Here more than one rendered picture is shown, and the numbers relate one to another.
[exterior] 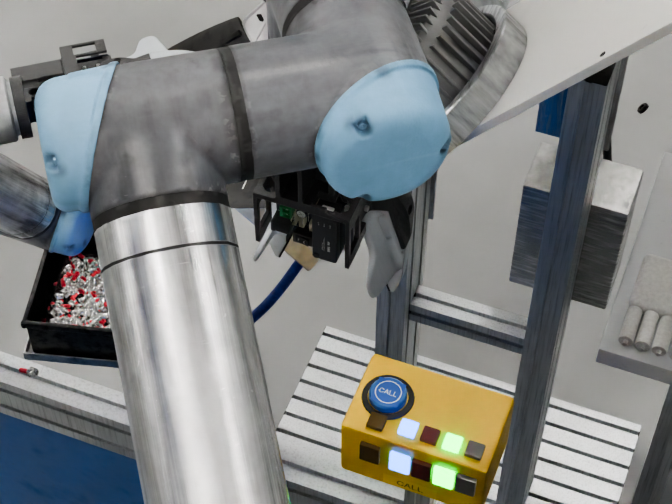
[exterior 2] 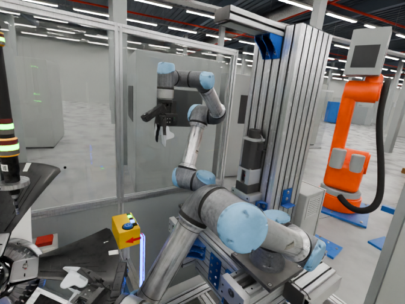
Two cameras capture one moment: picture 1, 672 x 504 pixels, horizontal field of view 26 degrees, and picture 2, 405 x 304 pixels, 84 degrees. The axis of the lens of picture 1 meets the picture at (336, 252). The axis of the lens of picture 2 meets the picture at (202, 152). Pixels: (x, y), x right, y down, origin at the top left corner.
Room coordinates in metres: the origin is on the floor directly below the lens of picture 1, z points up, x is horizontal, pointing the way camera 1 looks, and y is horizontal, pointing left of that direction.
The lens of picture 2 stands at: (1.42, 0.75, 1.73)
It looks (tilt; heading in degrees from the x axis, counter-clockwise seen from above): 15 degrees down; 215
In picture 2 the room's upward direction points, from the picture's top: 5 degrees clockwise
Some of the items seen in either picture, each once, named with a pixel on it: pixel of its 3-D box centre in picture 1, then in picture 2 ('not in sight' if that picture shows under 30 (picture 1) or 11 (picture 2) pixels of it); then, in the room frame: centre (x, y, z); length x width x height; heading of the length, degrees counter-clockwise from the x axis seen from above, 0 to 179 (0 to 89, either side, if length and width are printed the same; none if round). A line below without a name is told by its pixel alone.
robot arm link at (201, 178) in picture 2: not in sight; (204, 183); (0.39, 0.06, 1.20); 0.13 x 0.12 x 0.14; 104
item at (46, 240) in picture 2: not in sight; (44, 240); (1.04, -0.52, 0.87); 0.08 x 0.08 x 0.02; 63
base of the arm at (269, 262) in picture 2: not in sight; (268, 250); (0.55, 0.54, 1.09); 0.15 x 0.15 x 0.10
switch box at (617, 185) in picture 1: (573, 227); not in sight; (1.35, -0.35, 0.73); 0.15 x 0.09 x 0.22; 69
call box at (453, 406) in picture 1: (426, 436); (125, 230); (0.82, -0.10, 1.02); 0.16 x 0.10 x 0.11; 69
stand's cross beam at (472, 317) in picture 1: (470, 319); not in sight; (1.31, -0.21, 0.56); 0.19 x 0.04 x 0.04; 69
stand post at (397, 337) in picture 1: (397, 337); not in sight; (1.35, -0.10, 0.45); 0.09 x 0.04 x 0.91; 159
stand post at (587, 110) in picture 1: (544, 336); not in sight; (1.27, -0.31, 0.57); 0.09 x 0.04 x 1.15; 159
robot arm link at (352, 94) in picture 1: (338, 97); (180, 78); (0.58, 0.00, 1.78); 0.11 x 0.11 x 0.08; 14
